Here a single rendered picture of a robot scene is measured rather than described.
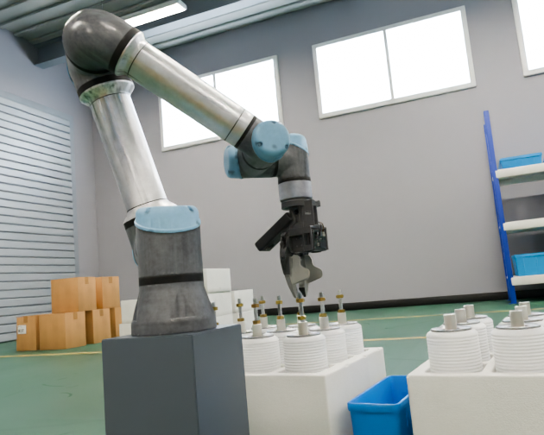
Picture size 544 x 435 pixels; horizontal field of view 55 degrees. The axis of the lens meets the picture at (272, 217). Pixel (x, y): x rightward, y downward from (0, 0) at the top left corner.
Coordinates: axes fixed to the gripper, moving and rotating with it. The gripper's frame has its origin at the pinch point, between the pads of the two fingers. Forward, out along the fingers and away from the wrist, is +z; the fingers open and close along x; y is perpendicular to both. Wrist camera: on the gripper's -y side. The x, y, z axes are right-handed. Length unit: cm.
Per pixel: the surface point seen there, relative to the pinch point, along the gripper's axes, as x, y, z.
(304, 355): -4.1, 2.9, 13.3
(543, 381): -3, 48, 18
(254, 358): -5.7, -9.3, 13.9
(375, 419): -3.1, 17.1, 25.8
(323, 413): -7.0, 7.9, 24.3
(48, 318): 161, -358, 8
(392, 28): 501, -146, -303
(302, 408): -7.5, 3.4, 23.5
